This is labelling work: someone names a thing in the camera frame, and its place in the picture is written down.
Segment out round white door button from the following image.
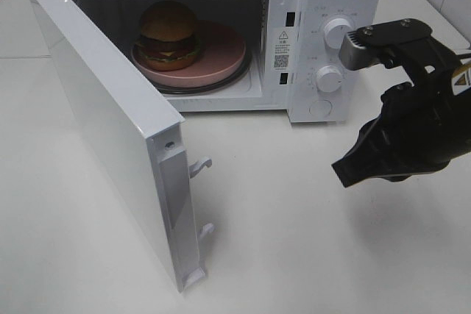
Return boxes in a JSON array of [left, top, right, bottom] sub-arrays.
[[309, 99, 333, 119]]

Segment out burger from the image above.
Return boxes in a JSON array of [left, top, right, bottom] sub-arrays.
[[134, 1, 201, 71]]

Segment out white microwave oven body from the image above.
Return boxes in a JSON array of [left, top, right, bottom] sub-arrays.
[[73, 0, 378, 123]]

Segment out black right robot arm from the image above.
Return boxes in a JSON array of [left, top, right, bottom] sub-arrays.
[[332, 63, 470, 188]]

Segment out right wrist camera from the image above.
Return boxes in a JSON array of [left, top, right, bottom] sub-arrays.
[[339, 18, 461, 87]]

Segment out white control knob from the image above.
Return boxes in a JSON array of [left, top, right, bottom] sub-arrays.
[[322, 15, 355, 49], [314, 65, 343, 93]]

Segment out white microwave door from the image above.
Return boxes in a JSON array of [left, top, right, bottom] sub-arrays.
[[30, 0, 213, 290]]

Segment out glass microwave turntable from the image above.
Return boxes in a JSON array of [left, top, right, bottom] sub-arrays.
[[149, 51, 252, 95]]

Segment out pink plate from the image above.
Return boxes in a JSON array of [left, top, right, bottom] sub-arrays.
[[132, 21, 247, 89]]

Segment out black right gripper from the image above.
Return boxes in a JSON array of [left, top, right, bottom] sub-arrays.
[[332, 82, 467, 188]]

